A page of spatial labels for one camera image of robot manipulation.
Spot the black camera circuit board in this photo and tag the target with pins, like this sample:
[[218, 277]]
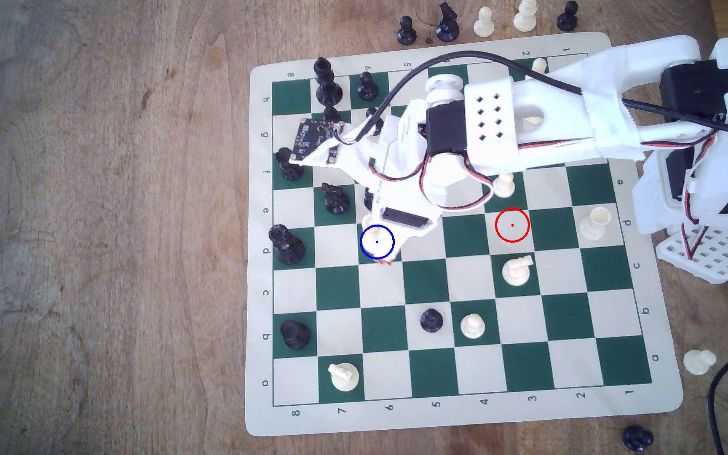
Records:
[[313, 139]]

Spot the white chess queen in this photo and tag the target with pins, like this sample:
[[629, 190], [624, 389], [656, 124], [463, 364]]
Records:
[[369, 222]]

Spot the white chess rook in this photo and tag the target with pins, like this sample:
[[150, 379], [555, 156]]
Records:
[[593, 226]]

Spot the black chess queen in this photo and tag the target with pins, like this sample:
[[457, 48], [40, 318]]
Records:
[[289, 248]]

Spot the black chess king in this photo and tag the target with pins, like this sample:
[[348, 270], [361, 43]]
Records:
[[328, 91]]

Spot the black chess knight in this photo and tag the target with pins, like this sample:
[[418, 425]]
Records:
[[337, 201], [447, 28]]

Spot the white chess bishop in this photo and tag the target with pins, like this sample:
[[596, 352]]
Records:
[[525, 19], [533, 119]]

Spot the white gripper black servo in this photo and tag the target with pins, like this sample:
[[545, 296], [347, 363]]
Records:
[[405, 218]]

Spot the white chess pawn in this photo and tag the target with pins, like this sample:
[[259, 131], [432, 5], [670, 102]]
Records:
[[539, 65], [472, 327], [504, 188], [697, 362], [483, 25]]

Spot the white chess knight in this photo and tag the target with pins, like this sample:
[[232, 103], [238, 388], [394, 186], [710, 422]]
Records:
[[343, 376], [517, 272]]

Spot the white tape wrap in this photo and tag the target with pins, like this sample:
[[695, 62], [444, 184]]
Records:
[[613, 133]]

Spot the white perforated base plate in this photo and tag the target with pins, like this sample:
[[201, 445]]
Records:
[[711, 262]]

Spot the green and cream chess mat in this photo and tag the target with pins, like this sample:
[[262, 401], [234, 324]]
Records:
[[424, 281]]

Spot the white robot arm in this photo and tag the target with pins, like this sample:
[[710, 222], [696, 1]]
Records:
[[553, 107]]

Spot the black chess bishop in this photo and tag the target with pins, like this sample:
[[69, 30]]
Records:
[[332, 114], [368, 201]]

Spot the black chess pawn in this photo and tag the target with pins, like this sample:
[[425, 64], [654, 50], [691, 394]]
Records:
[[567, 21], [637, 437], [373, 115], [431, 321], [368, 90], [406, 33]]

